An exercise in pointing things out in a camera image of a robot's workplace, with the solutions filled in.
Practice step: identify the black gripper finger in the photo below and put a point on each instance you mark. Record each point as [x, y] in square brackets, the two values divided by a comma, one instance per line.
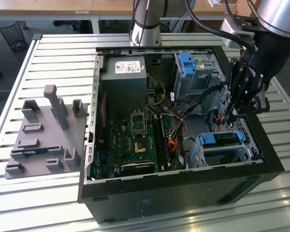
[261, 105]
[235, 82]

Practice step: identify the hard disk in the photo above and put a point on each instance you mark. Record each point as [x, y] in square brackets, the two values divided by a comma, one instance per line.
[207, 140]

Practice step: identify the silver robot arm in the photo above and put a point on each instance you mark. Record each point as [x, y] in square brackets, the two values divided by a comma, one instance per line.
[280, 14]

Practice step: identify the metal disk bay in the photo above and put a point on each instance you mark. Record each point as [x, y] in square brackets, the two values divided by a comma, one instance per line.
[222, 155]

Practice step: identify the black RAM slot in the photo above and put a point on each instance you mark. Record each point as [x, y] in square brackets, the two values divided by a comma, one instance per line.
[158, 142]
[165, 142]

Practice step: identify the tall metal drive cage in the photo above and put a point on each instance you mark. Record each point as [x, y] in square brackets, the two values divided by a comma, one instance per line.
[195, 83]

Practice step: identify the blue drive latch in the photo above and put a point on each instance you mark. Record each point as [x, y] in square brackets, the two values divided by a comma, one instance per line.
[187, 64]

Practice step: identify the grey round speaker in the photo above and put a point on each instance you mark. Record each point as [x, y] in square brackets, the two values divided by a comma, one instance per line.
[188, 146]

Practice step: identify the CPU socket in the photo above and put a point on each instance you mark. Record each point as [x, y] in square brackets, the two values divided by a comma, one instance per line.
[138, 122]

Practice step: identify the grey power supply unit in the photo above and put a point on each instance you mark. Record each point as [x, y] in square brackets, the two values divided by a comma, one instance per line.
[123, 89]

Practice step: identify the black expansion card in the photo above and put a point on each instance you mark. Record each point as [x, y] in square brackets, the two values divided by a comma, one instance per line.
[137, 167]

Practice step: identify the green motherboard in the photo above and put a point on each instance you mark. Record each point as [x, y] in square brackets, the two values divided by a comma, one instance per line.
[120, 147]

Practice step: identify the black PC case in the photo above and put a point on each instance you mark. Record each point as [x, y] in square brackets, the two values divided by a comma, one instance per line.
[159, 200]

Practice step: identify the wooden desk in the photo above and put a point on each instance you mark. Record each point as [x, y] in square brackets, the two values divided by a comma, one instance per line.
[62, 6]

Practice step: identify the grey parts rack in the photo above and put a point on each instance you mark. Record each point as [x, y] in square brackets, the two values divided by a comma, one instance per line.
[46, 135]

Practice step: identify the RAM stick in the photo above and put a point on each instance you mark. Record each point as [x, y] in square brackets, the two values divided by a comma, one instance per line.
[35, 152]

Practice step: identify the black mesh waste bin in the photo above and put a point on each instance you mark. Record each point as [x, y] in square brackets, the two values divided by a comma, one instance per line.
[12, 33]

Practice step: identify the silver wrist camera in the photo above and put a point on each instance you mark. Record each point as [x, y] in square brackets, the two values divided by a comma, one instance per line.
[232, 26]

